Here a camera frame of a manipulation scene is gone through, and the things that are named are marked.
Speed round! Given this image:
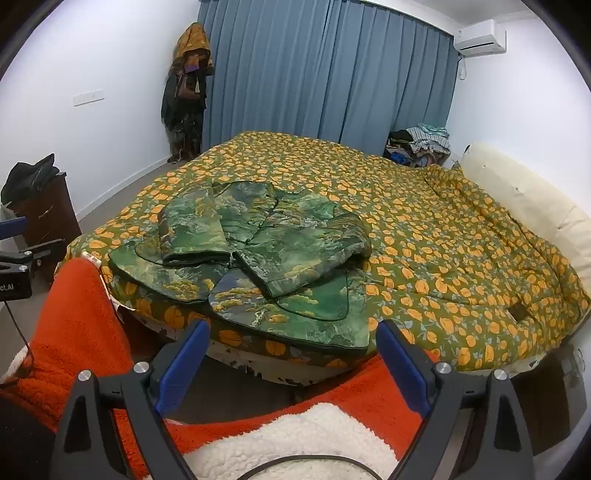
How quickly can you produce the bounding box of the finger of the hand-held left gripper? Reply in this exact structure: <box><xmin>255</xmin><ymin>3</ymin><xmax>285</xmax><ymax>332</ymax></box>
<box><xmin>0</xmin><ymin>239</ymin><xmax>66</xmax><ymax>274</ymax></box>
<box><xmin>0</xmin><ymin>217</ymin><xmax>28</xmax><ymax>241</ymax></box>

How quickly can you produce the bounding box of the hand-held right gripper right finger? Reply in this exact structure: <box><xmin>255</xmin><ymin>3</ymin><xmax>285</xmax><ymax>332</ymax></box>
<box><xmin>375</xmin><ymin>319</ymin><xmax>536</xmax><ymax>480</ymax></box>

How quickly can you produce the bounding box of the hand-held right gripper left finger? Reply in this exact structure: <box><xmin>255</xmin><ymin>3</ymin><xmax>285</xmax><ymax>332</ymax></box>
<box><xmin>51</xmin><ymin>318</ymin><xmax>213</xmax><ymax>480</ymax></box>

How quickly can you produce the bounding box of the green landscape print padded jacket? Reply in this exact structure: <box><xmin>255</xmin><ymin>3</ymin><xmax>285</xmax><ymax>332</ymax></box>
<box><xmin>108</xmin><ymin>180</ymin><xmax>373</xmax><ymax>356</ymax></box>

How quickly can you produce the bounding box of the coat stand with hanging clothes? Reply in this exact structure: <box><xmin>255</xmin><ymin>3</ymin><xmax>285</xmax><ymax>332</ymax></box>
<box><xmin>160</xmin><ymin>23</ymin><xmax>216</xmax><ymax>165</ymax></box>

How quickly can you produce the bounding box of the pile of clothes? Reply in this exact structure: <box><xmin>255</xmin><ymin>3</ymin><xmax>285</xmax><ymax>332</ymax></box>
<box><xmin>383</xmin><ymin>123</ymin><xmax>452</xmax><ymax>169</ymax></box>

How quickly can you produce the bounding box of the dark wooden cabinet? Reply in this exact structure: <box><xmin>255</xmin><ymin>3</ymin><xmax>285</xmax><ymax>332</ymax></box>
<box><xmin>11</xmin><ymin>172</ymin><xmax>83</xmax><ymax>283</ymax></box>

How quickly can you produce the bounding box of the black cloth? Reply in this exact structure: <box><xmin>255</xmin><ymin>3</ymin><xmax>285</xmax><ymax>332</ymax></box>
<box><xmin>1</xmin><ymin>154</ymin><xmax>62</xmax><ymax>206</ymax></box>

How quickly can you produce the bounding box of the green quilt with orange flowers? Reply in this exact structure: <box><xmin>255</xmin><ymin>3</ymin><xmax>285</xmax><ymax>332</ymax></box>
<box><xmin>55</xmin><ymin>130</ymin><xmax>591</xmax><ymax>373</ymax></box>

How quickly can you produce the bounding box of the cream padded headboard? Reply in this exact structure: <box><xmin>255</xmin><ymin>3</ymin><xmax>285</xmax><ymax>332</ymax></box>
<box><xmin>461</xmin><ymin>142</ymin><xmax>591</xmax><ymax>296</ymax></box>

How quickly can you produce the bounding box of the blue curtain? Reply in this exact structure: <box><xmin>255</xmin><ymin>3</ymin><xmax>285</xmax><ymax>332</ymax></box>
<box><xmin>198</xmin><ymin>0</ymin><xmax>461</xmax><ymax>160</ymax></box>

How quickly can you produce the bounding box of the white air conditioner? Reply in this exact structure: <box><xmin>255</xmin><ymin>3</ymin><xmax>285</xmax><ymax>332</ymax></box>
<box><xmin>453</xmin><ymin>18</ymin><xmax>508</xmax><ymax>58</ymax></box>

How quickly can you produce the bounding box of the black cable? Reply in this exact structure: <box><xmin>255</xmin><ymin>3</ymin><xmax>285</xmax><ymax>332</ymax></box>
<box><xmin>0</xmin><ymin>299</ymin><xmax>36</xmax><ymax>385</ymax></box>
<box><xmin>239</xmin><ymin>454</ymin><xmax>385</xmax><ymax>480</ymax></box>

